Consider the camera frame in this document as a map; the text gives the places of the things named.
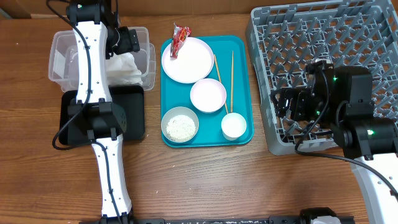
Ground white napkin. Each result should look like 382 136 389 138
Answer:
106 53 143 86

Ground red snack wrapper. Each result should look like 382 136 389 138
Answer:
170 24 192 58

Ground white cup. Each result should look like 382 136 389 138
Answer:
221 113 247 141

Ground grey bowl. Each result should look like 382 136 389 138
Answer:
161 106 199 143

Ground white shallow bowl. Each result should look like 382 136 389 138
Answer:
190 78 227 113

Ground white rice pile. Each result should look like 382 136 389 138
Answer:
166 115 196 142

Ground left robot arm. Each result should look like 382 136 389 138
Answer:
66 1 139 223

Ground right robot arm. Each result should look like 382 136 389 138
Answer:
271 60 397 223

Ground clear plastic waste bin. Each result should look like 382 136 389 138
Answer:
49 27 156 92

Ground grey dishwasher rack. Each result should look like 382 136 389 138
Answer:
246 1 397 156

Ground black rectangular tray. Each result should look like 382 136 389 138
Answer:
58 85 145 146

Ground large white plate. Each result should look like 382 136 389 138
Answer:
161 37 214 84

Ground teal serving tray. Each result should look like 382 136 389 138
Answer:
160 35 254 148

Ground left wooden chopstick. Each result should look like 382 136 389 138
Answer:
213 54 229 114

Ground wooden chopstick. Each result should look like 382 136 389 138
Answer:
213 54 229 114
230 51 234 113

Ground right wooden chopstick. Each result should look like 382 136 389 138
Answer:
230 51 234 113

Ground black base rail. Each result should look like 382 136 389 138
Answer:
79 215 355 224

